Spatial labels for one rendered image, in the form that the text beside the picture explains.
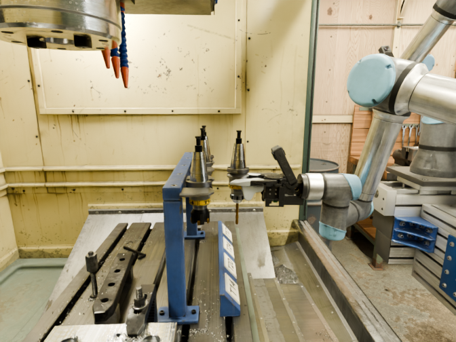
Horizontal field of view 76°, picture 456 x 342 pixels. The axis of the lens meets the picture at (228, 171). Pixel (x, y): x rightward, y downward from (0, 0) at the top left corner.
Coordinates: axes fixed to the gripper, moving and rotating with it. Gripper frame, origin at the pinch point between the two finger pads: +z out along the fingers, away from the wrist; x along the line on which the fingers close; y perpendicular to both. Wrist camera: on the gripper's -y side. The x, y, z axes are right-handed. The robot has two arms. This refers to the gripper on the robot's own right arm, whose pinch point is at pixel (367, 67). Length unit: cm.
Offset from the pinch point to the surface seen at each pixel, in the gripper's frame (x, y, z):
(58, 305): -142, 49, -62
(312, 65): -33.9, -3.9, -5.1
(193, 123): -92, 15, 7
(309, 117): -37.2, 19.9, -5.0
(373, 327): -63, 70, -79
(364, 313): -61, 70, -74
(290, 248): -54, 85, -8
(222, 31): -72, -24, 4
